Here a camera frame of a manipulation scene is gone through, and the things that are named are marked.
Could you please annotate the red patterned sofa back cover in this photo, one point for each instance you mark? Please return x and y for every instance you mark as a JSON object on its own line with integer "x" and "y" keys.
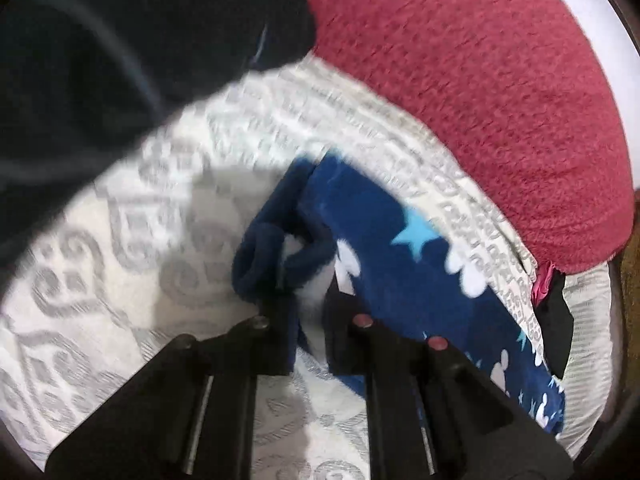
{"x": 475, "y": 95}

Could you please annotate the black folded garment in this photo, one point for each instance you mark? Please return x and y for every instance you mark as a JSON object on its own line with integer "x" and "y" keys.
{"x": 557, "y": 325}

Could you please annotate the white grey-patterned seat cover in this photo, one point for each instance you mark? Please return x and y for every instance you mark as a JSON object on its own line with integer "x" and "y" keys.
{"x": 150, "y": 240}

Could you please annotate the blue star-print fleece pants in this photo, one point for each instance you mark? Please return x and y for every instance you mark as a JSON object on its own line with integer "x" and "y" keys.
{"x": 395, "y": 280}

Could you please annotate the pink folded garment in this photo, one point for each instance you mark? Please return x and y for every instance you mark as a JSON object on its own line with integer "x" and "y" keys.
{"x": 544, "y": 282}

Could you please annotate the dark velvet cushion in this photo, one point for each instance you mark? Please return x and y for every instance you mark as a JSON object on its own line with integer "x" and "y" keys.
{"x": 110, "y": 50}

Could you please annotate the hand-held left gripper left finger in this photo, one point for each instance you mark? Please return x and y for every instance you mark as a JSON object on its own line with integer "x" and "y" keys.
{"x": 272, "y": 340}

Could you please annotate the white striped armrest cover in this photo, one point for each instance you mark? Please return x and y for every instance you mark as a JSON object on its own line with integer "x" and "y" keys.
{"x": 590, "y": 340}

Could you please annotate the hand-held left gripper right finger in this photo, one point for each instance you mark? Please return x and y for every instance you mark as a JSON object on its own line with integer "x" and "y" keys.
{"x": 345, "y": 345}

